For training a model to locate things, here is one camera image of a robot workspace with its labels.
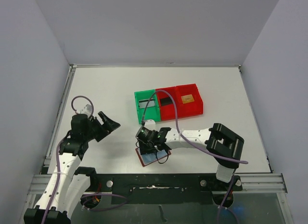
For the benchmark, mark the black credit card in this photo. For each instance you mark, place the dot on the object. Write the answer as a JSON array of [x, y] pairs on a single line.
[[166, 101]]

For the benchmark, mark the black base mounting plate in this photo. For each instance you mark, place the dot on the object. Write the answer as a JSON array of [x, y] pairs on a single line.
[[160, 188]]

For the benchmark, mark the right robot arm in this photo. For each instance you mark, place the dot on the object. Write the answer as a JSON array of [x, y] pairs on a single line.
[[217, 141]]

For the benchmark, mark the red leather card holder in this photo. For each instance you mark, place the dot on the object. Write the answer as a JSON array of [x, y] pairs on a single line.
[[147, 159]]

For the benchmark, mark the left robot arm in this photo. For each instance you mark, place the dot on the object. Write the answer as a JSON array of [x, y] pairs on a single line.
[[69, 180]]

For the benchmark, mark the green plastic bin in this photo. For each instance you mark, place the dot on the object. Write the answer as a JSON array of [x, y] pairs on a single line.
[[152, 111]]

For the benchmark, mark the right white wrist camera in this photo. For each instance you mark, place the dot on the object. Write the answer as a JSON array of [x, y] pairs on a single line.
[[149, 122]]

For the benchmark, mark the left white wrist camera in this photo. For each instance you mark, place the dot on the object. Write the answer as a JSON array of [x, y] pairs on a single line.
[[87, 110]]

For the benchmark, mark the aluminium front rail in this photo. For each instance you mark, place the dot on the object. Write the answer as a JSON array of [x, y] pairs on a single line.
[[263, 183]]

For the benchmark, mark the red bin with gold card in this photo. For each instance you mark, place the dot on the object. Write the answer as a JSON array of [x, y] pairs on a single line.
[[195, 108]]

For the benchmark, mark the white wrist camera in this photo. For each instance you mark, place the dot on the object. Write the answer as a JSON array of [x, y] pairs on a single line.
[[87, 110], [149, 122]]

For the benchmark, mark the gold credit card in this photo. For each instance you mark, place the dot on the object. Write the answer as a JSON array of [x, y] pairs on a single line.
[[187, 98]]

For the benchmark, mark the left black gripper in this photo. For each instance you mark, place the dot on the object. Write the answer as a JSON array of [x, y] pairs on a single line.
[[106, 128]]

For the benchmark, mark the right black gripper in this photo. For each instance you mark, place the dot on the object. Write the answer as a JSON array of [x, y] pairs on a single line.
[[149, 146]]

